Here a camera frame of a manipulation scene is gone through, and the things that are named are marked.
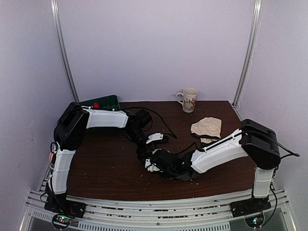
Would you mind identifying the green compartment tray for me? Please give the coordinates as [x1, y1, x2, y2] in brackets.
[79, 95, 120, 110]

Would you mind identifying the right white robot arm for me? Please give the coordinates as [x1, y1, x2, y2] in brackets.
[145, 119, 281, 213]

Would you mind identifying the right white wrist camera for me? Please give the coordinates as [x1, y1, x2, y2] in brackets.
[144, 158, 161, 172]

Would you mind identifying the right aluminium frame post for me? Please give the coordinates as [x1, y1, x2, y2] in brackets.
[232, 0, 263, 108]

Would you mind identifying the white patterned ceramic mug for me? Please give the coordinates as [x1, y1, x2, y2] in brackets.
[175, 88, 198, 113]

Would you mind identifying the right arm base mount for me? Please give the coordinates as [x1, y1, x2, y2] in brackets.
[230, 198, 271, 218]

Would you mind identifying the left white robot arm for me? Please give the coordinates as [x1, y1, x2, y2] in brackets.
[46, 102, 162, 214]

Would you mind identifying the aluminium frame post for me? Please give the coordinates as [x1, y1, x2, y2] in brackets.
[50, 0, 79, 102]
[232, 0, 263, 108]

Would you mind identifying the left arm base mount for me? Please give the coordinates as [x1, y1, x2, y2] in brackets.
[44, 201, 86, 218]

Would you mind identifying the left aluminium frame post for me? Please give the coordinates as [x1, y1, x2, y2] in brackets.
[50, 0, 79, 102]

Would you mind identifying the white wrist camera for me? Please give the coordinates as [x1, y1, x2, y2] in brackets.
[144, 158, 161, 172]
[146, 133, 169, 144]

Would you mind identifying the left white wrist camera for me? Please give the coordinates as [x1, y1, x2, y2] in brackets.
[146, 133, 169, 144]

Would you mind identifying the cream underwear navy trim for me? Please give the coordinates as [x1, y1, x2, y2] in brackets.
[191, 117, 222, 146]

